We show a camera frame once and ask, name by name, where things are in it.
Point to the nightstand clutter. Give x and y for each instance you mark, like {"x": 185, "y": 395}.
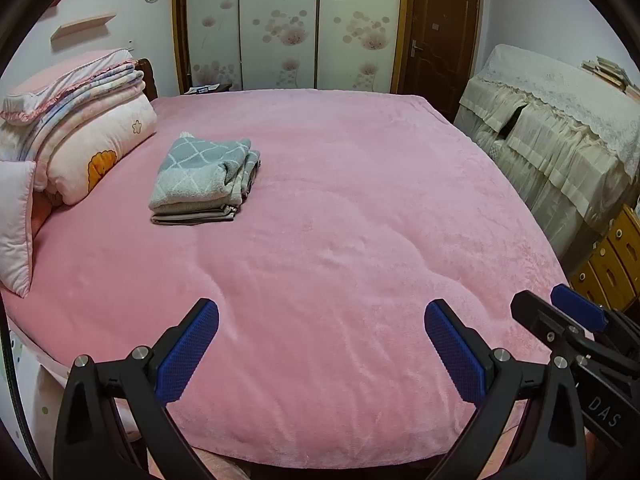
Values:
{"x": 205, "y": 89}

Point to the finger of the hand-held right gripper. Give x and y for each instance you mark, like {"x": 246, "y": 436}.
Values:
{"x": 577, "y": 305}
{"x": 545, "y": 320}

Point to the cartoon printed white sheet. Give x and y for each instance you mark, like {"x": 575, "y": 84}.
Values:
{"x": 30, "y": 410}

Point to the dark wooden headboard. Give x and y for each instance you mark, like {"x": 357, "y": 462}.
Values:
{"x": 148, "y": 77}

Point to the yellow wooden drawers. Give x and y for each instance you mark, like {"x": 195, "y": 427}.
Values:
{"x": 612, "y": 260}

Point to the stack of books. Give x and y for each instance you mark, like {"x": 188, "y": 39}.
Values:
{"x": 607, "y": 72}

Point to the white printed pillow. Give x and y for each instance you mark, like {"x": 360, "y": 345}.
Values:
{"x": 15, "y": 230}

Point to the black white striped garment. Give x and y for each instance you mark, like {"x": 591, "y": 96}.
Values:
{"x": 190, "y": 219}

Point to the pink bed blanket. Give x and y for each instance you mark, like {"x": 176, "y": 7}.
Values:
{"x": 350, "y": 185}

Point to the cream lace covered furniture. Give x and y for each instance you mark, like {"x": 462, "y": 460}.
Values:
{"x": 560, "y": 135}

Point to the brown wooden door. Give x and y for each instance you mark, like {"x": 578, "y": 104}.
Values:
{"x": 440, "y": 35}

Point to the pink wall shelf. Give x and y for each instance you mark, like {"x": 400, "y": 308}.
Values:
{"x": 82, "y": 26}

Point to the floral sliding door wardrobe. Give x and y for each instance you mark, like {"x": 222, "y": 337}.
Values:
{"x": 300, "y": 20}

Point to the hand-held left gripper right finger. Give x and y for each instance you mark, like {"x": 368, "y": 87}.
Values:
{"x": 455, "y": 350}

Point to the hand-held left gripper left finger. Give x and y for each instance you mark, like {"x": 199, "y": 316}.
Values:
{"x": 187, "y": 350}

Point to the diamond pattern knit sweater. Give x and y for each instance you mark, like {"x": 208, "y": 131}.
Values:
{"x": 200, "y": 170}

